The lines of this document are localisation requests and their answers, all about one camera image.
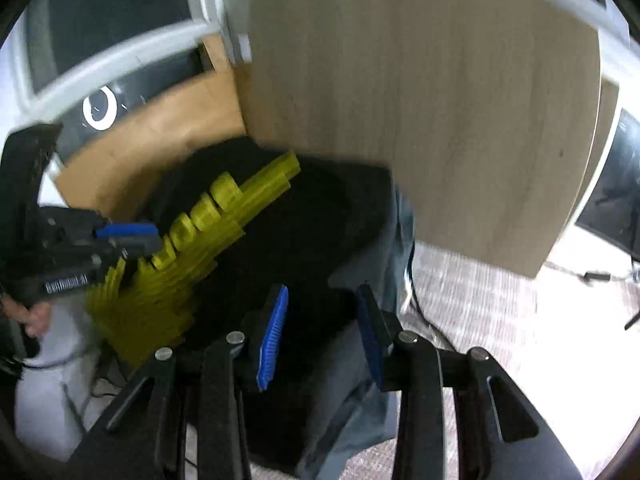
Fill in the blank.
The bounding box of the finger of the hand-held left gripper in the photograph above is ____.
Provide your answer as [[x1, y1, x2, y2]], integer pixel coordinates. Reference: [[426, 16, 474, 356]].
[[92, 237, 168, 263], [95, 222, 160, 242]]

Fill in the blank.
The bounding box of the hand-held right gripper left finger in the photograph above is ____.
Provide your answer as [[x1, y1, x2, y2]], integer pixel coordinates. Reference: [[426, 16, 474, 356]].
[[65, 284, 290, 480]]

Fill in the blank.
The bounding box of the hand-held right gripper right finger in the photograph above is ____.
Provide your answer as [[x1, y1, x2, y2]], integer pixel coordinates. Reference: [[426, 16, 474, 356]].
[[357, 284, 583, 480]]

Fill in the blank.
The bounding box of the pile of clothes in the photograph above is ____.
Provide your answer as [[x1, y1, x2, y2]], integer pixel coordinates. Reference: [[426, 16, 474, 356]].
[[240, 185, 417, 478]]

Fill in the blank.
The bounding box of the black garment with yellow print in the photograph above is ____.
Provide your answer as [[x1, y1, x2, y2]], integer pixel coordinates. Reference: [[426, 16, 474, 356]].
[[85, 135, 401, 411]]

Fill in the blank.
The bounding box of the person's left hand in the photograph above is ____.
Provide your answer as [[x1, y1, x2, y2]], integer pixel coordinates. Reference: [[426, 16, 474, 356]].
[[0, 292, 51, 338]]

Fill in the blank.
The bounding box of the pine wood board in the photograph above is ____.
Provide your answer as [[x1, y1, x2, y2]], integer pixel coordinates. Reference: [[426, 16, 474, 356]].
[[52, 35, 251, 221]]

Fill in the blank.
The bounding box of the checkered woven mat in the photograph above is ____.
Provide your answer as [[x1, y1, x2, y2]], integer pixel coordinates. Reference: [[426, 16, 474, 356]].
[[250, 242, 640, 480]]

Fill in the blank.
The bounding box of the light wooden panel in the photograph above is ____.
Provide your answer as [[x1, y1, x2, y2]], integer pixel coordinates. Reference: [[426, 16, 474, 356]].
[[232, 0, 621, 278]]

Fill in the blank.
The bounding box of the white window frame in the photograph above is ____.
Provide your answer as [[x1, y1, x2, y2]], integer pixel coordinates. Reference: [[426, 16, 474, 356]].
[[10, 0, 631, 126]]

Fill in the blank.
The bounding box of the black cable with controller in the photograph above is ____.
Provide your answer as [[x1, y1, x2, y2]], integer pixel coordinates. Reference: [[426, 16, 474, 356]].
[[545, 260, 640, 286]]

